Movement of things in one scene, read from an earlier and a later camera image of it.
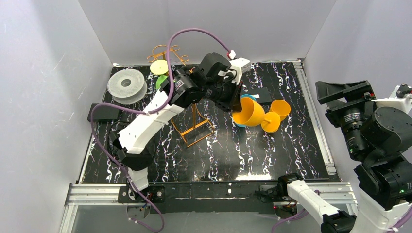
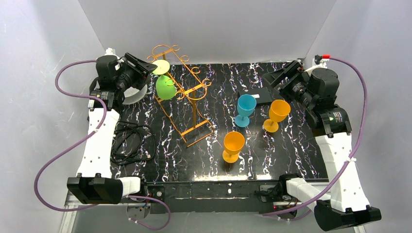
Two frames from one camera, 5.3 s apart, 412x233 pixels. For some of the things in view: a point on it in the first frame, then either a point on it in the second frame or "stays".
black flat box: (262, 94) stays
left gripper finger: (236, 103) to (141, 65)
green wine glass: (160, 67) stays
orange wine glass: (281, 107) stays
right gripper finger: (328, 92) to (276, 78)
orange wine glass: (252, 113) to (233, 142)
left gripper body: (233, 97) to (135, 71)
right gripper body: (336, 107) to (284, 83)
